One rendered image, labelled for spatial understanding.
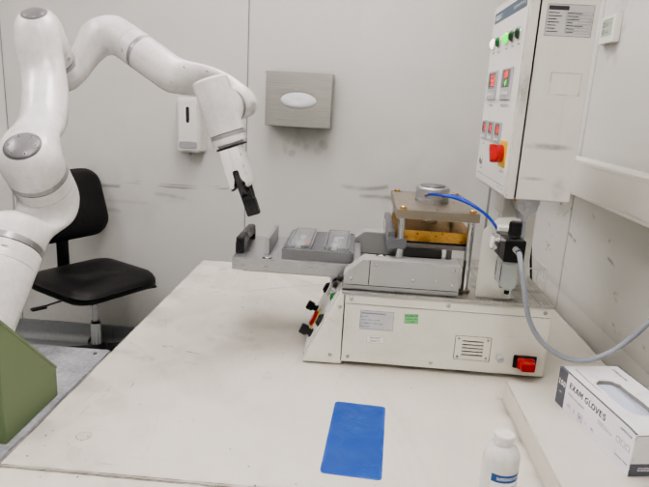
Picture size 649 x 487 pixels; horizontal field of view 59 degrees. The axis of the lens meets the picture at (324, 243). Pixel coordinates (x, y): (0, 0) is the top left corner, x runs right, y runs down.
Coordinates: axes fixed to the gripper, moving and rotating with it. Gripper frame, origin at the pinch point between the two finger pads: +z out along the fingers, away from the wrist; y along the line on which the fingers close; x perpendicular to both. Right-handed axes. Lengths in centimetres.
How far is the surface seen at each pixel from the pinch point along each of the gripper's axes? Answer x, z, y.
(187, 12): -32, -79, -144
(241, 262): -3.8, 10.3, 11.0
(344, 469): 13, 39, 55
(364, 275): 22.7, 19.4, 16.7
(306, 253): 11.0, 12.6, 10.2
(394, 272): 29.2, 20.3, 16.8
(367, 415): 17, 40, 38
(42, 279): -123, 16, -100
